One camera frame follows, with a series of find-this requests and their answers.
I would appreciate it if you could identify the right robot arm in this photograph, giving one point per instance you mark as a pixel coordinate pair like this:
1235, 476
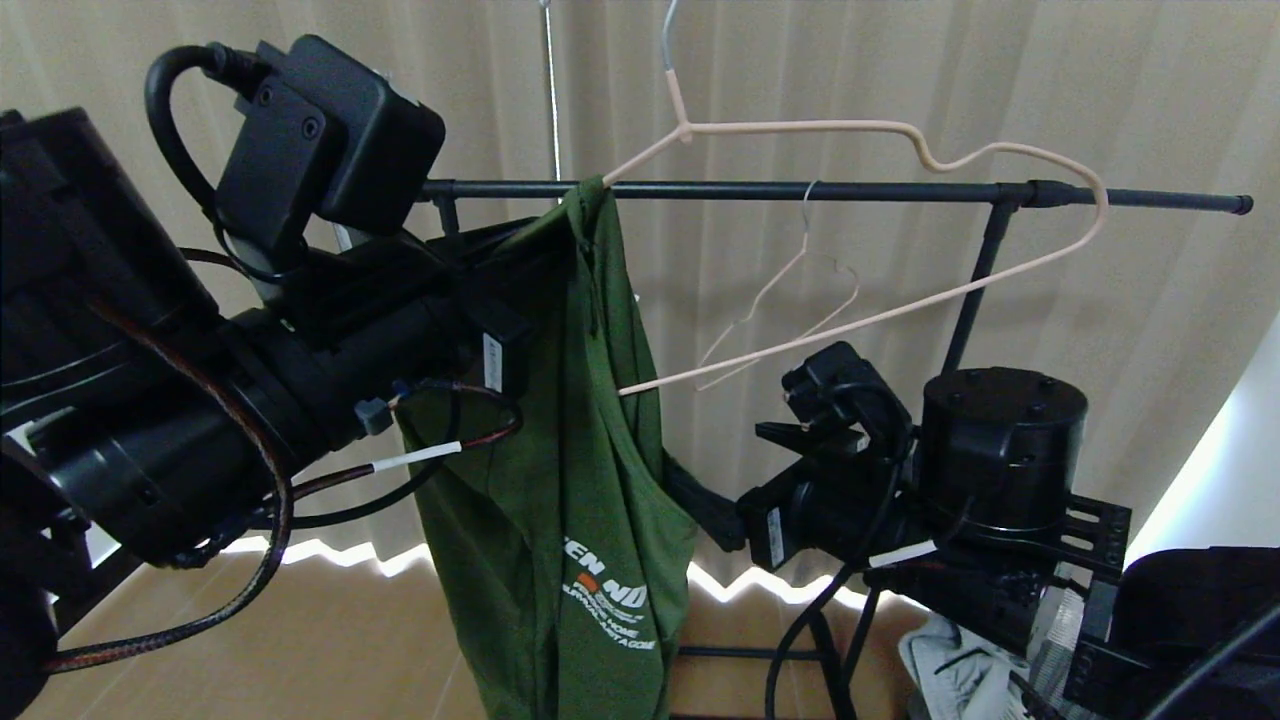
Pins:
1000, 450

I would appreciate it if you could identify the pink clothes hanger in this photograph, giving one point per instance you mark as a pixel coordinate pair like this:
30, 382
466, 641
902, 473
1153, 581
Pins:
800, 126
804, 230

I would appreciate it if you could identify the beige curtain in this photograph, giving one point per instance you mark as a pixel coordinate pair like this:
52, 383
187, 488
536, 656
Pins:
1150, 80

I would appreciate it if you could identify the black clothes rack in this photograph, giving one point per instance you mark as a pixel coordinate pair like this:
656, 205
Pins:
900, 192

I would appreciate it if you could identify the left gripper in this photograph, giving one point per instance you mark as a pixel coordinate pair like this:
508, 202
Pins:
300, 400

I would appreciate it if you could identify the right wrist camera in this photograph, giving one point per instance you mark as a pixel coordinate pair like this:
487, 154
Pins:
840, 385

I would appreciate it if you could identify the pale grey garment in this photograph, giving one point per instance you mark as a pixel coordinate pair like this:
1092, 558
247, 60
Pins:
950, 670

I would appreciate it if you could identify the green printed t-shirt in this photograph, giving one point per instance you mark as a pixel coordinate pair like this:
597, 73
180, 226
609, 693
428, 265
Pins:
560, 450

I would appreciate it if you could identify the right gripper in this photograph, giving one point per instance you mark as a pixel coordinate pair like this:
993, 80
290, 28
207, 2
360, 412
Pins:
830, 505

